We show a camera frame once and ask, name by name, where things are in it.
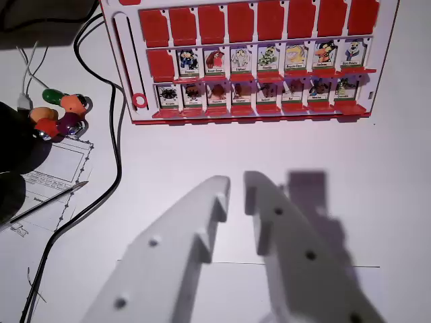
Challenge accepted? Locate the thin white cable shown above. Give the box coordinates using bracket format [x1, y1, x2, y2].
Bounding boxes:
[15, 46, 32, 102]
[27, 42, 50, 91]

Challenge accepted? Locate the thin dark pencil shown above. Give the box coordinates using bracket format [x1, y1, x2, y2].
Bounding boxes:
[9, 180, 90, 224]

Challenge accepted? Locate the black cable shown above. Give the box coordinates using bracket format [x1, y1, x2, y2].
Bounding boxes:
[79, 23, 127, 135]
[19, 12, 123, 323]

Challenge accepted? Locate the red plastic peg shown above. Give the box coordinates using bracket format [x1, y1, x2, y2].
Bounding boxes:
[34, 118, 61, 141]

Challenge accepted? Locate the red and white game board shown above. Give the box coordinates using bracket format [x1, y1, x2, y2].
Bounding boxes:
[99, 0, 401, 127]

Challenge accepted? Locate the dark box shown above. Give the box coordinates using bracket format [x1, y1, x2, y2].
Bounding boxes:
[0, 0, 104, 52]

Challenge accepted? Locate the black rounded object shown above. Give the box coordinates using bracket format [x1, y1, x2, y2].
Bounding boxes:
[0, 100, 52, 227]

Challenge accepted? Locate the green plastic peg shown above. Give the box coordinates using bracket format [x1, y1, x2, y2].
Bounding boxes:
[41, 87, 70, 106]

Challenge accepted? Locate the red board flap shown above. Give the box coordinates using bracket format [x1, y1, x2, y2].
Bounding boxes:
[172, 75, 204, 86]

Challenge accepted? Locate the printed paper sheet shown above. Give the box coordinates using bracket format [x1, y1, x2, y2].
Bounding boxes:
[0, 137, 96, 238]

